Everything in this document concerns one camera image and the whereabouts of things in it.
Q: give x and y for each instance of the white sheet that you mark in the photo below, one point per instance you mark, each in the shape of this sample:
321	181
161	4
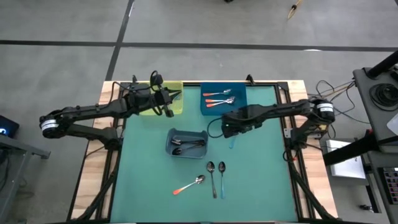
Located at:
394	124

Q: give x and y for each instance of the keypad with coloured keys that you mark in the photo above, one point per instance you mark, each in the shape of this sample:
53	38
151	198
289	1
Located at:
391	183

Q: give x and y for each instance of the yellow-green plastic bin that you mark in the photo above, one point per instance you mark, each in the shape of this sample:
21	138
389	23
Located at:
178	107

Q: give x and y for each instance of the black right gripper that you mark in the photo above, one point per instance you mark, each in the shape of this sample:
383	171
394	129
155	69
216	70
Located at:
242	121

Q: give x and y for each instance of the grey plastic bin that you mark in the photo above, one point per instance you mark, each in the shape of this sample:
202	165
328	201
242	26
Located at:
169	137

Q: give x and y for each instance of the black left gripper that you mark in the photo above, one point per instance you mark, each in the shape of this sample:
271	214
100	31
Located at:
149	99

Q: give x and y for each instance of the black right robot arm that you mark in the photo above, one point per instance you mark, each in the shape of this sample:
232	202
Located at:
286	109

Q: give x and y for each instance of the black slanted bar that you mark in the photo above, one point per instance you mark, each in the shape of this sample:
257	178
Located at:
348	151

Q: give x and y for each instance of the grey side table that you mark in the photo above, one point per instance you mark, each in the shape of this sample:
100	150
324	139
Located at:
18	174

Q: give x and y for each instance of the dark screen with blue glow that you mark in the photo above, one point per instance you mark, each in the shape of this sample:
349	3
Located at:
7	126

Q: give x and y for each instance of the black table edge clamp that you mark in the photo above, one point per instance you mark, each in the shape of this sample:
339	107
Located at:
134	79
249	79

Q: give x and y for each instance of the green table mat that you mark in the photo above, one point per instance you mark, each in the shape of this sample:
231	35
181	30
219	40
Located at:
130	193

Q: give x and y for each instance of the black pole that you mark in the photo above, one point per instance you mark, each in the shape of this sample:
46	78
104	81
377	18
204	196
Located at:
382	65

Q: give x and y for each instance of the blue plastic bin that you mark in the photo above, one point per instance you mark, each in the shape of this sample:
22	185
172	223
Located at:
239	90

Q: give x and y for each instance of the grey equipment cart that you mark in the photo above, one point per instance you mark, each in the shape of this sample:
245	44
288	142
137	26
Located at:
362	93

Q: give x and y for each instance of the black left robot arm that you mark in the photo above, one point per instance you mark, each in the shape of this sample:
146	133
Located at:
93	110

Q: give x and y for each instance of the white box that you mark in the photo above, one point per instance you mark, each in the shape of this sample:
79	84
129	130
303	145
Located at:
345	168

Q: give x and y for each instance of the black metal table frame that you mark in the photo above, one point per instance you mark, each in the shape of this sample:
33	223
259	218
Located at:
113	186

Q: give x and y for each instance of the small black floor object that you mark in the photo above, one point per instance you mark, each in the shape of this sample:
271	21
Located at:
367	208

